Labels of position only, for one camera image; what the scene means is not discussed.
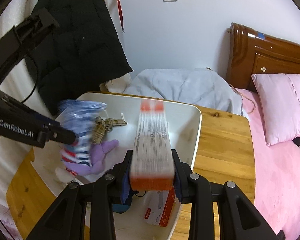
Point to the blue Mastic snack packet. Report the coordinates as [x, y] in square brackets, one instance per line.
[79, 117]

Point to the white plastic tray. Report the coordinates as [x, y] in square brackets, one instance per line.
[114, 170]

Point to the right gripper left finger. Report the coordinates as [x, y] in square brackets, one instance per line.
[126, 192]

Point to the pink bedspread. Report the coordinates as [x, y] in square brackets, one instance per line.
[277, 190]

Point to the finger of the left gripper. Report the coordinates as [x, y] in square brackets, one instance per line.
[59, 134]

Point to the red white box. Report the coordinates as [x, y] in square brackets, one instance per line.
[160, 207]

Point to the blue drawstring pouch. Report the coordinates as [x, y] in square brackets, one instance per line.
[122, 208]

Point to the white curtain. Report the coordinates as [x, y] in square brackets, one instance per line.
[18, 84]

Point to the pink pillow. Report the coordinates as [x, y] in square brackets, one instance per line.
[279, 96]

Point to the wooden headboard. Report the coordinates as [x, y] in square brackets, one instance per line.
[253, 52]

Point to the black jacket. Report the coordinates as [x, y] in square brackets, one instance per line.
[82, 53]

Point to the long orange white box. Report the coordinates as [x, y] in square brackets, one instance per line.
[152, 166]

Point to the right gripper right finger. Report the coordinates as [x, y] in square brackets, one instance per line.
[180, 182]

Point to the purple plush toy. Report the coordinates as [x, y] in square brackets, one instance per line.
[86, 159]

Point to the plaid fabric bow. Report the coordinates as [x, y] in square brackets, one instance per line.
[103, 126]

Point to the grey blanket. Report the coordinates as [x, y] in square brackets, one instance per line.
[202, 87]

